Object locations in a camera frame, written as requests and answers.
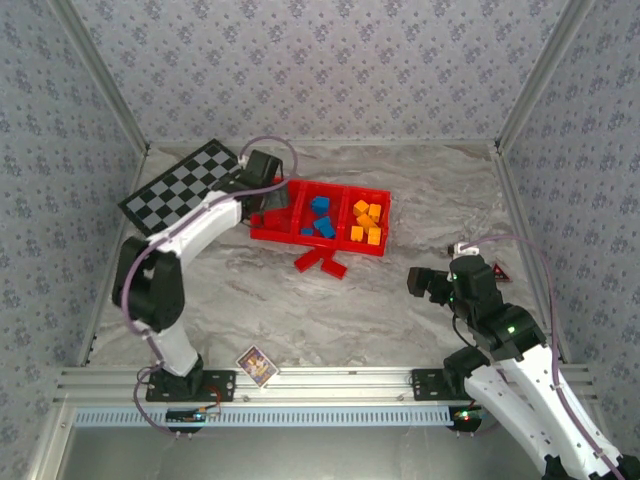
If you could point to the colourful playing card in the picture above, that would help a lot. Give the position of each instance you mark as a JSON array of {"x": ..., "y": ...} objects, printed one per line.
[{"x": 257, "y": 366}]

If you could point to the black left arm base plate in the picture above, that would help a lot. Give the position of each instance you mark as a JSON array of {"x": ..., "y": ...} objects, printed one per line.
[{"x": 220, "y": 387}]

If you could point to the aluminium side frame rail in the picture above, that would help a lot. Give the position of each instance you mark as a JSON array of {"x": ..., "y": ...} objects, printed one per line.
[{"x": 530, "y": 240}]

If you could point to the aluminium frame post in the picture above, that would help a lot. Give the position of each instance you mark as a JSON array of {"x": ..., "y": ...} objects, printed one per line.
[
  {"x": 100, "y": 75},
  {"x": 540, "y": 65}
]

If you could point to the small red triangle sign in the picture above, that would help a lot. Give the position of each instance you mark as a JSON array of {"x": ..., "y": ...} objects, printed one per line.
[{"x": 501, "y": 275}]

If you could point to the aluminium front frame rail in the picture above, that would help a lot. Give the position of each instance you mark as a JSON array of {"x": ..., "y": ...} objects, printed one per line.
[{"x": 325, "y": 385}]

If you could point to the small circuit board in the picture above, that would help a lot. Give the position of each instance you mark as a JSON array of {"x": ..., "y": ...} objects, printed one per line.
[
  {"x": 467, "y": 414},
  {"x": 192, "y": 415}
]

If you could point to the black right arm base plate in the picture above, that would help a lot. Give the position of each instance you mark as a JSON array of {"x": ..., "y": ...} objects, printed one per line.
[{"x": 425, "y": 387}]

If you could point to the red three-compartment plastic container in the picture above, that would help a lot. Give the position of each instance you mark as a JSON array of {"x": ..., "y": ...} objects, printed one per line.
[{"x": 325, "y": 245}]

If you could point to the yellow lego brick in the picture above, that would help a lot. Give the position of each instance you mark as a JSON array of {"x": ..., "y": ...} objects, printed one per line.
[
  {"x": 361, "y": 207},
  {"x": 356, "y": 233},
  {"x": 374, "y": 236},
  {"x": 367, "y": 222},
  {"x": 374, "y": 212}
]

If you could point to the black and grey checkerboard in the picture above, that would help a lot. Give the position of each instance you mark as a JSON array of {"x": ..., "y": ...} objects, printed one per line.
[{"x": 175, "y": 185}]

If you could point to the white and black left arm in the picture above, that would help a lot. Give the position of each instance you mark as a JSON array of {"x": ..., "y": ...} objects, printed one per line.
[{"x": 150, "y": 285}]

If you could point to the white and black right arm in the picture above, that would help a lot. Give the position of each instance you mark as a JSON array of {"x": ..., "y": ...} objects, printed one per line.
[{"x": 530, "y": 415}]

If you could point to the small red lego brick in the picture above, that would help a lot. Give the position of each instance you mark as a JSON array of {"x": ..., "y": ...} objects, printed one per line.
[{"x": 256, "y": 220}]

